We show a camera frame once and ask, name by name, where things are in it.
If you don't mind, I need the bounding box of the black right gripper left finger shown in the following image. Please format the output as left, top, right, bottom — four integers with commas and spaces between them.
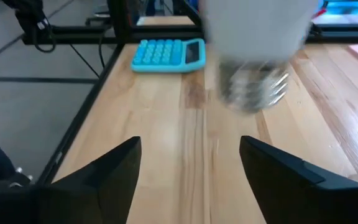
0, 136, 142, 224

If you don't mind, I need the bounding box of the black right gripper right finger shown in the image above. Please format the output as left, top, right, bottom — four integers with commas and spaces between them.
239, 136, 358, 224

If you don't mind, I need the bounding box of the white lightbulb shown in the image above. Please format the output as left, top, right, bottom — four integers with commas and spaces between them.
197, 0, 320, 114

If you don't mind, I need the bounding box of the teal calculator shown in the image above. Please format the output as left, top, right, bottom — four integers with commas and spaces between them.
131, 38, 207, 74

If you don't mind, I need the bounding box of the background wooden workbench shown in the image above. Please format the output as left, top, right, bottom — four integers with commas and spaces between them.
135, 15, 196, 27

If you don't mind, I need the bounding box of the black aluminium table frame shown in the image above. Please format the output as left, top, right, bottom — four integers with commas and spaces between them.
22, 0, 358, 187

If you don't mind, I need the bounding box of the black equipment with cables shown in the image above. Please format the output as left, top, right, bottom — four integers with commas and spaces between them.
1, 0, 57, 54

